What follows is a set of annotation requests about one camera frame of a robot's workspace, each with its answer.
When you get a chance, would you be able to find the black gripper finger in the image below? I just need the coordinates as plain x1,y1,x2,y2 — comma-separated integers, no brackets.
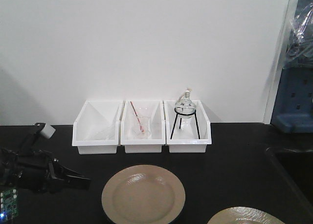
57,165,91,191

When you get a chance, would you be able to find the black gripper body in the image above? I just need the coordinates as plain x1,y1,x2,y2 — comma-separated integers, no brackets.
0,148,61,193

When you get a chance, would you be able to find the beige round plate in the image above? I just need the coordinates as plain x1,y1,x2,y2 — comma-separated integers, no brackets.
101,165,186,224
207,206,284,224

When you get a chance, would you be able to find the green circuit board left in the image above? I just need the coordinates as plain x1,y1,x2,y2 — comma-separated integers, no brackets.
0,185,19,224

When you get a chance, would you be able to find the left white plastic bin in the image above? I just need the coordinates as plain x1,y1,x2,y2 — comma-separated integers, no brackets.
72,100,123,155

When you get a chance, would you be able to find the white plastic bin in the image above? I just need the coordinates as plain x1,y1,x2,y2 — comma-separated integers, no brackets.
120,100,166,154
72,100,123,155
164,100,212,153

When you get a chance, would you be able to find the glass beaker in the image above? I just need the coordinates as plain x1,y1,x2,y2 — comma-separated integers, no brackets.
132,116,151,139

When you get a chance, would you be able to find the middle white plastic bin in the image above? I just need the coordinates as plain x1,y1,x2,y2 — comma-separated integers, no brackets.
120,100,166,154

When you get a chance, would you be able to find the right white plastic bin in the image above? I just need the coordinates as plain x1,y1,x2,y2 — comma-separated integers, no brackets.
164,100,212,153

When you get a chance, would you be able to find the glass alcohol lamp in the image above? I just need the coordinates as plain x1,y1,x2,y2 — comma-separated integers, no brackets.
175,88,196,115

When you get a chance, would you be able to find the black lab sink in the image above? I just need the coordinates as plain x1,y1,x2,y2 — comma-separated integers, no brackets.
266,147,313,215

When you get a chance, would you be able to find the blue-grey pegboard drying rack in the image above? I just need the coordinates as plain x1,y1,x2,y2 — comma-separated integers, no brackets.
270,0,313,134

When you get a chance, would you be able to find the plastic bag of pegs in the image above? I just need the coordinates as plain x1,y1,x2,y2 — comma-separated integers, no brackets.
285,2,313,68

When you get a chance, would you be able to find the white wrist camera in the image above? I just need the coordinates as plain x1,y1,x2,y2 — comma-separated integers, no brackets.
19,123,55,154

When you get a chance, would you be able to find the black wire tripod stand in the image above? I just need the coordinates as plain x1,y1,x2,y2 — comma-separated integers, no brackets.
170,107,201,139

